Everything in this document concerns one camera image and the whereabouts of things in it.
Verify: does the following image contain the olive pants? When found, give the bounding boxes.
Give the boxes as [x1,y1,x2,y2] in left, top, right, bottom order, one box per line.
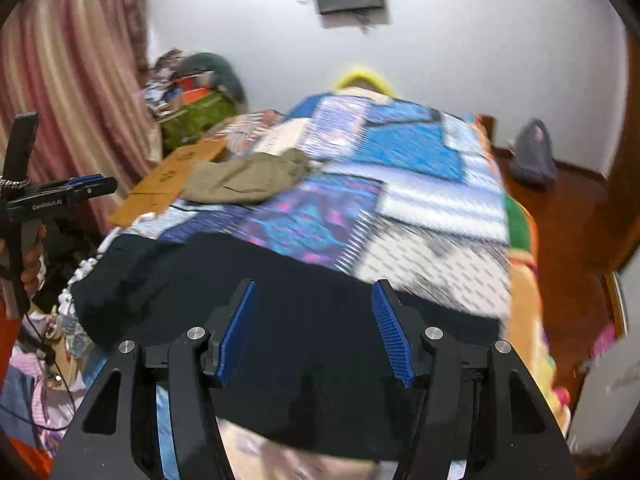
[182,150,313,206]

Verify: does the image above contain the patchwork bed blanket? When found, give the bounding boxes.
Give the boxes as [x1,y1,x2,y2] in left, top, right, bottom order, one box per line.
[62,87,513,480]

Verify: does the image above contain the white sliding door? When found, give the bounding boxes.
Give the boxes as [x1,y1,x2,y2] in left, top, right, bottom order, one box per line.
[567,255,640,456]

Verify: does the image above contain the pile of clothes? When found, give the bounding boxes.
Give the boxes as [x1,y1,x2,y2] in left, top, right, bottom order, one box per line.
[0,305,108,461]

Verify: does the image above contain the grey plush pillow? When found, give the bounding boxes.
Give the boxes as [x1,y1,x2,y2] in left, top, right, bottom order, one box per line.
[180,51,247,107]

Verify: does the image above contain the yellow foam arch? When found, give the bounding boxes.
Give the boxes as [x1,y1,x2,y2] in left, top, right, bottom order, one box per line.
[334,65,398,96]

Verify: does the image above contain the striped pink curtain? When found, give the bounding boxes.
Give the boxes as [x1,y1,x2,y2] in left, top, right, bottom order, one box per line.
[0,0,162,241]

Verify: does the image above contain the pile of clutter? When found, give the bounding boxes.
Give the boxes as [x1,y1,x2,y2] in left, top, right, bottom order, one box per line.
[141,50,216,111]

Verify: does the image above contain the grey backpack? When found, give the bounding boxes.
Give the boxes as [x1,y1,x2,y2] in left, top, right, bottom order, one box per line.
[510,117,560,187]

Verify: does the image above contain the person's left hand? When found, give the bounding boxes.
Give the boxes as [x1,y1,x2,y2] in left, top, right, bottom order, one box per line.
[0,222,48,291]

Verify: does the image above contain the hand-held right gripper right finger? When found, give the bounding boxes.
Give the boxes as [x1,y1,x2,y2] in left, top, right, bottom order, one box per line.
[371,279,573,480]

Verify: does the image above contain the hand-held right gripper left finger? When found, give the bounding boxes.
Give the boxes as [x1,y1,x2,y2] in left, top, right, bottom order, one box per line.
[50,279,258,480]

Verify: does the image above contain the brown cardboard sheet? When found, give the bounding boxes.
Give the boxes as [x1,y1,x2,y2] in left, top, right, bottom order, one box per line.
[109,139,231,228]

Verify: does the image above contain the black pants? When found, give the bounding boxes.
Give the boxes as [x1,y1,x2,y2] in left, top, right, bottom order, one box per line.
[70,232,502,461]

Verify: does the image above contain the green fabric basket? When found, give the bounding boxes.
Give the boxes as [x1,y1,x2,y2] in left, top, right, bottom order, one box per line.
[160,92,238,152]

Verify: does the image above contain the orange striped sheet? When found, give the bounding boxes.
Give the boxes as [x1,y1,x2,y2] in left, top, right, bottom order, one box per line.
[210,110,287,155]

